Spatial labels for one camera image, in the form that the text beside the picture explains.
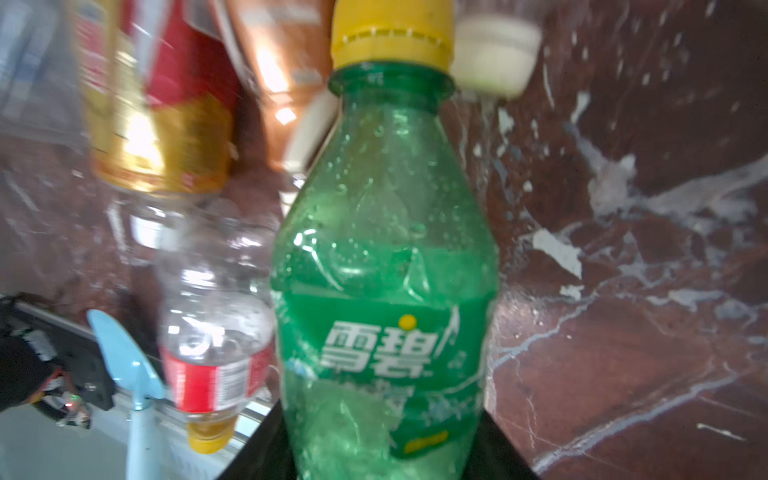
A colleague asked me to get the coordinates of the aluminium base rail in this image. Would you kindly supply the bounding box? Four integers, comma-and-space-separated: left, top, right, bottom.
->
1, 294, 270, 479

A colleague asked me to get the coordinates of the light blue toy shovel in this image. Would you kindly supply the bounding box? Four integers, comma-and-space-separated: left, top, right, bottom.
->
87, 309, 165, 480

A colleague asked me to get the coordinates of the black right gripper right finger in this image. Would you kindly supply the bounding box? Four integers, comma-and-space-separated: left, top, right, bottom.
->
461, 411, 540, 480

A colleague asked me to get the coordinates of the gold red tea bottle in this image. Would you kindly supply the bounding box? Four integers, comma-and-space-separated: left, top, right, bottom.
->
68, 1, 239, 258

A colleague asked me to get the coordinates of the large green Sprite bottle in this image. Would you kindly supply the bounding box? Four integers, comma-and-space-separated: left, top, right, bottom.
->
271, 1, 499, 479

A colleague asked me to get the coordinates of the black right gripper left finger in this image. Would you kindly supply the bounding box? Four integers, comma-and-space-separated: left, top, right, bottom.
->
217, 401, 299, 480

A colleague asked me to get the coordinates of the brown Nescafe bottle right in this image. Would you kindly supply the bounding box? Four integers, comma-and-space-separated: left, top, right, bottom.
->
450, 0, 551, 99

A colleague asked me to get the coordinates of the brown coffee bottle left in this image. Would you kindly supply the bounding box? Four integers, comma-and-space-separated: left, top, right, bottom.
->
209, 0, 340, 214

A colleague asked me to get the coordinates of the red label bottle yellow cap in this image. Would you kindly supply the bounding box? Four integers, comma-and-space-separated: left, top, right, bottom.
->
154, 206, 275, 454

